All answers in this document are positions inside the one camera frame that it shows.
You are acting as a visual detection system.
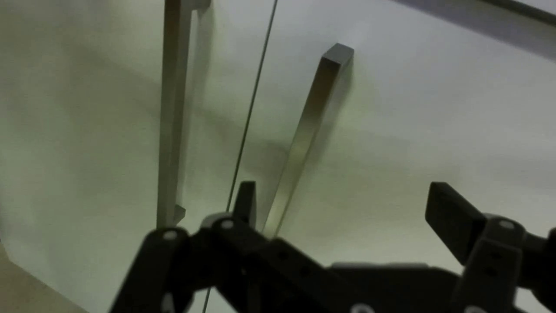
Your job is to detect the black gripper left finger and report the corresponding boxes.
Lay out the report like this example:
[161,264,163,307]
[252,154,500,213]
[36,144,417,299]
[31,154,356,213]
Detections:
[109,179,349,313]

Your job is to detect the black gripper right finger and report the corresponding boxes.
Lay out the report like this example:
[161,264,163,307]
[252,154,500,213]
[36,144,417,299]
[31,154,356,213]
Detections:
[424,180,556,313]

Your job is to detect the white cupboard door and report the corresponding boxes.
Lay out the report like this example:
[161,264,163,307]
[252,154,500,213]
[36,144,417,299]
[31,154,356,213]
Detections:
[0,0,280,313]
[198,0,556,313]

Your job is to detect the silver bar cupboard handle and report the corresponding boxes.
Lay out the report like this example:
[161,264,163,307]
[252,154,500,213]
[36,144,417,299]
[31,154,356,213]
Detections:
[155,0,214,231]
[262,41,356,239]

